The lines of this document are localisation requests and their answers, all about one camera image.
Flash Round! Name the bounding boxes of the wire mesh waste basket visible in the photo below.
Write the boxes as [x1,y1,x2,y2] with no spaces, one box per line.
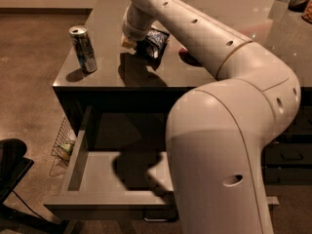
[50,117,76,176]

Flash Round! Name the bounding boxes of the white paper bowl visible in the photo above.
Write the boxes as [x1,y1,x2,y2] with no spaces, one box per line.
[178,48,188,56]

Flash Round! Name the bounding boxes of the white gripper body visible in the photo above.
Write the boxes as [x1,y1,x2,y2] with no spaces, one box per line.
[122,3,155,42]

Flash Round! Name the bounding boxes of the metal drawer handle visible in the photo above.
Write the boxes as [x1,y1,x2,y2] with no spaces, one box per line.
[142,210,178,222]

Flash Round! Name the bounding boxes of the dark grey counter cabinet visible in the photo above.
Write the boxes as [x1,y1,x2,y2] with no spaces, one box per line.
[54,0,311,134]

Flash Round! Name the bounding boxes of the silver blue drink can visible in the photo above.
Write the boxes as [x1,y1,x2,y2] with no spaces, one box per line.
[69,25,98,73]

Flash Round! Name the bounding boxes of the dark lower side drawers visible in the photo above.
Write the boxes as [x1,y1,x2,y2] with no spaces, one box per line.
[261,88,312,185]

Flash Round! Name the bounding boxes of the open grey top drawer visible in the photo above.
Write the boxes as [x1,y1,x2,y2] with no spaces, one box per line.
[45,103,270,232]

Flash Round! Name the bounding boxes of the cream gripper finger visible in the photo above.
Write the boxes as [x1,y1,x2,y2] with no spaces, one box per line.
[121,35,137,49]

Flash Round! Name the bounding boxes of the black chair base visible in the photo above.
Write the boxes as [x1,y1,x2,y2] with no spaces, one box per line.
[0,138,67,234]

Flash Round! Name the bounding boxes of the blue chip bag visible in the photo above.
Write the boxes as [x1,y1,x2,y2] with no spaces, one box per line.
[136,28,170,59]

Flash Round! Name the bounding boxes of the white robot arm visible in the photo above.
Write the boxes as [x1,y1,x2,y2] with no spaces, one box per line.
[123,0,300,234]

